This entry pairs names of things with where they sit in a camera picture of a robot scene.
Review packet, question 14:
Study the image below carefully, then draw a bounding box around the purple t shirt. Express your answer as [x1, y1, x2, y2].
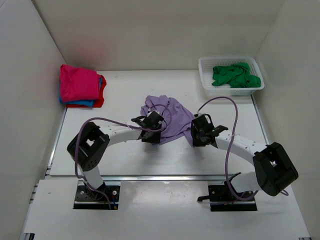
[140, 95, 194, 146]

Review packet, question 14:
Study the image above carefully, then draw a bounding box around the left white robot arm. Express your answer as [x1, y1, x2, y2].
[67, 111, 165, 199]

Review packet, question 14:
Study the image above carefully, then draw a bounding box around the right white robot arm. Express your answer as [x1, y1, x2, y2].
[190, 114, 299, 201]

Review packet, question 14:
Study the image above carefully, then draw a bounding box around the folded red t shirt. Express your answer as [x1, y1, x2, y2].
[65, 73, 108, 109]

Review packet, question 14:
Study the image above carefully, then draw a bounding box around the folded blue t shirt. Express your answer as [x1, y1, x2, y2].
[58, 76, 104, 107]

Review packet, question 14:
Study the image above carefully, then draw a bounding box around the green t shirt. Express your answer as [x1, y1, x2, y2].
[212, 62, 262, 88]

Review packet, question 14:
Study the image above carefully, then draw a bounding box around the white plastic basket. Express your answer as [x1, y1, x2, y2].
[198, 56, 265, 97]

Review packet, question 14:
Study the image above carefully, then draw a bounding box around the folded pink t shirt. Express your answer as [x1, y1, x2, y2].
[59, 64, 100, 103]

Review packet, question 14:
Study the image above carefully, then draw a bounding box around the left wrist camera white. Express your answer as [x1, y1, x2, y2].
[147, 106, 161, 116]

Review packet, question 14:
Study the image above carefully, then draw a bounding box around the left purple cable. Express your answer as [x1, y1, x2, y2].
[73, 104, 172, 210]

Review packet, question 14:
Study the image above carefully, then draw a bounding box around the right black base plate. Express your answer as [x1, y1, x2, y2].
[197, 185, 258, 212]

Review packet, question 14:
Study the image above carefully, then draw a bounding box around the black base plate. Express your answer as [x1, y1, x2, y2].
[73, 180, 121, 211]
[197, 185, 258, 212]

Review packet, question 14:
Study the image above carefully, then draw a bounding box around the aluminium rail front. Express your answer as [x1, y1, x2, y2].
[44, 173, 282, 182]

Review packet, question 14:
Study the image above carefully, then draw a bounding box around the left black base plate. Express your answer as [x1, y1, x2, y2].
[73, 180, 121, 211]

